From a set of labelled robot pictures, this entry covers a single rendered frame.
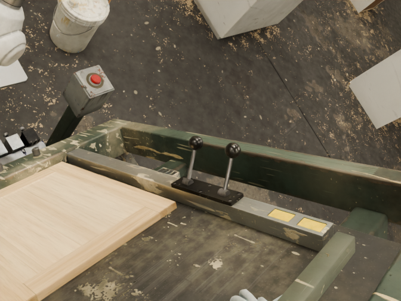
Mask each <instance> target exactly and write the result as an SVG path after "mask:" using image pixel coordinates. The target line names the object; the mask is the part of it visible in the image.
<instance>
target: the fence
mask: <svg viewBox="0 0 401 301"><path fill-rule="evenodd" d="M67 157H68V160H69V163H70V164H72V165H75V166H78V167H81V168H84V169H86V170H89V171H92V172H95V173H98V174H101V175H103V176H106V177H110V178H111V179H115V180H118V181H120V182H123V183H126V184H129V185H131V186H135V187H137V188H140V189H143V190H145V191H149V192H151V193H154V194H157V195H160V196H163V197H165V198H169V199H172V200H174V201H177V202H180V203H183V204H186V205H189V206H191V207H194V208H197V209H200V210H203V211H206V212H208V213H211V214H214V215H216V216H220V217H223V218H225V219H228V220H231V221H234V222H236V223H240V224H242V225H245V226H248V227H250V228H254V229H256V230H259V231H262V232H265V233H268V234H270V235H274V236H276V237H279V238H282V239H285V240H288V241H290V242H294V243H296V244H299V245H302V246H305V247H308V248H310V249H313V250H316V251H321V249H322V248H323V247H324V246H325V245H326V244H327V243H328V241H329V240H330V239H331V238H332V237H333V236H334V224H333V223H331V222H327V221H325V220H321V219H317V218H315V217H311V216H307V215H305V214H301V213H297V212H294V211H291V210H287V209H284V208H280V207H277V206H274V205H270V204H266V203H264V202H260V201H256V200H254V199H250V198H246V197H243V198H242V199H240V200H239V201H238V202H237V203H235V204H234V205H232V206H229V205H225V204H222V203H220V202H216V201H213V200H210V199H207V198H204V197H201V196H197V195H194V194H192V193H188V192H185V191H181V190H179V189H176V188H172V187H171V183H173V182H174V181H176V180H178V179H179V177H175V176H172V175H169V174H165V173H161V172H158V171H155V170H151V169H148V168H145V167H141V166H138V165H135V164H131V163H128V162H125V161H121V160H118V159H114V158H111V157H108V156H104V155H100V154H97V153H94V152H90V151H87V150H84V149H80V148H77V149H75V150H73V151H71V152H68V153H67ZM275 209H277V210H280V211H284V212H286V213H290V214H294V215H295V216H294V217H293V218H292V219H291V220H290V221H289V222H286V221H283V220H280V219H277V218H274V217H270V216H268V215H269V214H270V213H271V212H272V211H273V210H275ZM303 218H306V219H310V220H314V221H316V222H320V223H324V224H326V226H325V227H324V228H323V229H322V230H321V232H318V231H314V230H312V229H308V228H305V227H302V226H299V225H298V224H299V222H300V221H302V220H303Z"/></svg>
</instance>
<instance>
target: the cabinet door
mask: <svg viewBox="0 0 401 301"><path fill-rule="evenodd" d="M176 208H177V205H176V202H175V201H172V200H170V199H166V198H164V197H161V196H158V195H155V194H153V193H150V192H146V191H144V190H141V189H138V188H135V187H133V186H130V185H127V184H124V183H121V182H118V181H116V180H113V179H110V178H107V177H104V176H101V175H99V174H96V173H93V172H90V171H88V170H84V169H82V168H79V167H76V166H74V165H70V164H68V163H65V162H60V163H58V164H56V165H53V166H52V167H49V168H47V169H45V170H42V171H40V172H38V173H36V174H34V175H32V176H29V177H27V178H25V179H23V180H21V181H19V182H16V183H14V184H12V185H9V186H7V187H6V188H3V189H1V190H0V301H41V300H42V299H44V298H45V297H47V296H48V295H50V294H51V293H53V292H54V291H56V290H57V289H58V288H60V287H61V286H63V285H65V284H66V283H67V282H69V281H70V280H72V279H73V278H74V277H76V276H78V275H79V274H81V273H82V272H83V271H85V270H86V269H88V268H89V267H91V266H92V265H94V264H95V263H97V262H98V261H99V260H101V259H102V258H104V257H106V256H107V255H108V254H110V253H111V252H113V251H114V250H116V249H117V248H119V247H120V246H122V245H123V244H125V243H126V242H128V241H129V240H130V239H132V238H133V237H135V236H136V235H138V234H139V233H141V232H142V231H144V230H145V229H147V228H148V227H149V226H151V225H152V224H154V223H156V222H157V221H158V220H160V219H161V218H163V217H164V216H166V215H167V214H169V213H170V212H172V211H173V210H175V209H176Z"/></svg>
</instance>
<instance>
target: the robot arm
mask: <svg viewBox="0 0 401 301"><path fill-rule="evenodd" d="M24 1H25V0H0V66H9V65H11V64H13V63H14V62H15V61H17V60H18V59H19V58H20V57H21V56H22V54H23V53H24V51H25V48H26V37H25V35H24V33H23V32H22V31H21V30H22V27H23V21H24V12H23V8H22V5H23V3H24Z"/></svg>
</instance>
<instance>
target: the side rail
mask: <svg viewBox="0 0 401 301"><path fill-rule="evenodd" d="M121 129H122V133H123V136H124V142H125V146H126V149H127V152H129V153H133V154H136V155H140V156H144V157H147V158H151V159H155V160H158V161H162V162H168V161H170V160H171V159H173V160H176V161H181V162H184V163H186V165H187V168H189V165H190V159H191V155H192V149H191V148H190V147H189V139H190V138H191V137H192V136H199V137H201V138H202V140H203V146H202V148H201V149H199V150H197V151H196V155H195V161H194V164H193V170H196V171H200V172H203V173H207V174H211V175H214V176H218V177H222V178H225V177H226V171H227V166H228V163H229V157H228V156H227V155H226V153H225V148H226V146H227V145H228V144H229V143H237V144H238V145H239V146H240V148H241V153H240V155H239V156H238V157H237V158H233V164H232V169H231V172H230V178H229V180H234V181H236V182H241V183H244V184H247V185H251V186H256V187H259V188H263V189H267V190H270V191H274V192H278V193H281V194H285V195H289V196H294V197H296V198H301V199H304V200H308V201H312V202H316V203H319V204H323V205H327V206H330V207H334V208H339V209H341V210H345V211H349V212H352V210H353V209H354V208H355V207H360V208H365V209H368V210H372V211H376V212H379V213H384V214H385V215H386V216H387V217H388V222H390V223H394V224H397V225H401V171H399V170H393V169H389V168H382V167H376V166H373V165H366V164H360V163H356V162H350V161H343V160H340V159H333V158H327V157H324V156H317V155H311V154H307V153H301V152H294V151H291V150H284V149H278V148H272V147H268V146H262V145H256V144H252V143H245V142H239V141H235V140H229V139H223V138H219V137H213V136H207V135H203V134H196V133H190V132H186V131H180V130H174V129H170V128H163V127H158V126H154V125H147V124H141V123H137V122H130V123H129V124H126V125H124V126H122V127H121Z"/></svg>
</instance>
